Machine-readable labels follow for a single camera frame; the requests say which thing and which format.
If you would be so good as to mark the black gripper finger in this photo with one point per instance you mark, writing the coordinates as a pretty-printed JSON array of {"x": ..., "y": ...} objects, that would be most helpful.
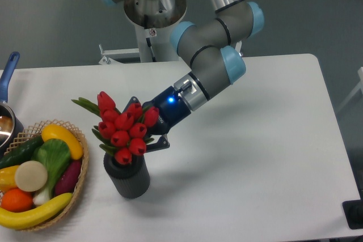
[
  {"x": 133, "y": 106},
  {"x": 161, "y": 144}
]

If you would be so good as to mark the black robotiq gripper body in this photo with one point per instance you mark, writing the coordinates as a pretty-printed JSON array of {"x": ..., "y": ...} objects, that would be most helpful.
[{"x": 172, "y": 109}]

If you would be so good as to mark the red tulip bouquet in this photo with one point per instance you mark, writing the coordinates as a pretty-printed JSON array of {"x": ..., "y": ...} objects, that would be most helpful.
[{"x": 122, "y": 135}]

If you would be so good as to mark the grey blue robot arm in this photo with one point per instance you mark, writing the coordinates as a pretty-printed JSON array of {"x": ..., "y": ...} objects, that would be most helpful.
[{"x": 199, "y": 85}]

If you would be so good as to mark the dark grey ribbed vase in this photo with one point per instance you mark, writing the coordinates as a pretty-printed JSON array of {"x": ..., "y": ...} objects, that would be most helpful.
[{"x": 131, "y": 181}]

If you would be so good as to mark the green bok choy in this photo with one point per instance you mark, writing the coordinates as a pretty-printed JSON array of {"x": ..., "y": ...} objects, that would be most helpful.
[{"x": 54, "y": 155}]

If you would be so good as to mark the purple sweet potato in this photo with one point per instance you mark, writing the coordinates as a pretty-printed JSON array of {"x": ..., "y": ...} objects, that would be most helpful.
[{"x": 69, "y": 179}]

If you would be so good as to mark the woven wicker basket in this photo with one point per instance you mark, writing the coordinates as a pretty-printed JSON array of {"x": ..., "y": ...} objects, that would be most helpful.
[{"x": 35, "y": 130}]

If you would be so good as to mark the green cucumber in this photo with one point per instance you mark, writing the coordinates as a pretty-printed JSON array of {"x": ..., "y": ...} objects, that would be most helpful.
[{"x": 22, "y": 153}]

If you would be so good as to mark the beige round disc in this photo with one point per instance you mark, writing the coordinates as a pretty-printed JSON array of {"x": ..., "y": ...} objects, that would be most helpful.
[{"x": 31, "y": 176}]

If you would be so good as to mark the yellow pepper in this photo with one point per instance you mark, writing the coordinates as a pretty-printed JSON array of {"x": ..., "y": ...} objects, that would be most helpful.
[{"x": 7, "y": 178}]

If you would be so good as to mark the orange fruit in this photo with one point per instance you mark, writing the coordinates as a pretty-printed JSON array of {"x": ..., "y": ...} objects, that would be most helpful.
[{"x": 16, "y": 200}]

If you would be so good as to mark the yellow banana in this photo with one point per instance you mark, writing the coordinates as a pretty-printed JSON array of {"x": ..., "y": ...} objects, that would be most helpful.
[{"x": 38, "y": 215}]

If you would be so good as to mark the black device at table edge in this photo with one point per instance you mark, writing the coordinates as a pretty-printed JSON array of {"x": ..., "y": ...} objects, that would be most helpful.
[{"x": 353, "y": 213}]

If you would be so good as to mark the blue handled saucepan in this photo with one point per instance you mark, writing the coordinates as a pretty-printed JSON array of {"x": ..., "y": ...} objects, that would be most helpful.
[{"x": 10, "y": 125}]

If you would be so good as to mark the white frame at right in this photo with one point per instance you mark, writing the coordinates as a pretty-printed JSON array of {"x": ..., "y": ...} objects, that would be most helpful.
[{"x": 354, "y": 96}]

